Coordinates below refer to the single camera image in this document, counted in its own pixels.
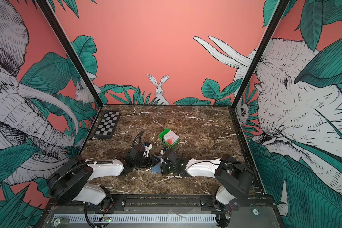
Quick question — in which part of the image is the blue card holder wallet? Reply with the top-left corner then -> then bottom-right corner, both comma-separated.
152,156 -> 163,173

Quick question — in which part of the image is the white red credit card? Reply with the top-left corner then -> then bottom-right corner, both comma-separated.
163,130 -> 179,146

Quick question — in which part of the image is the green card tray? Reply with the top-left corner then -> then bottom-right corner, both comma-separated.
158,128 -> 179,147

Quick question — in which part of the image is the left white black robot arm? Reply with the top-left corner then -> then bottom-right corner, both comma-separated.
47,143 -> 161,210

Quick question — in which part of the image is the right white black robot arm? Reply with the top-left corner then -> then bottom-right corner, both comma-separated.
157,151 -> 254,211

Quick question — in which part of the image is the black white checkerboard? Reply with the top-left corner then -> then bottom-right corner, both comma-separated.
94,111 -> 121,139

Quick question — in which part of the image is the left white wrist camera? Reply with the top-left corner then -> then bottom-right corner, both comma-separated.
143,142 -> 153,157

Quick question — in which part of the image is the black front mounting rail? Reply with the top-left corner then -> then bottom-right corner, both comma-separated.
58,194 -> 275,213

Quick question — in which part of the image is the left black frame post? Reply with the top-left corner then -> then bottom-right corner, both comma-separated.
36,0 -> 103,109

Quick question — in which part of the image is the black frame post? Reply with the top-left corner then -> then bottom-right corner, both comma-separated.
231,0 -> 289,109
36,0 -> 103,109

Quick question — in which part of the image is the white slotted cable duct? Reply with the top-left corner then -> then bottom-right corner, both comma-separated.
50,214 -> 216,226

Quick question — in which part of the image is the right black frame post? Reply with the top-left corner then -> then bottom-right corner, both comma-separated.
231,0 -> 289,109

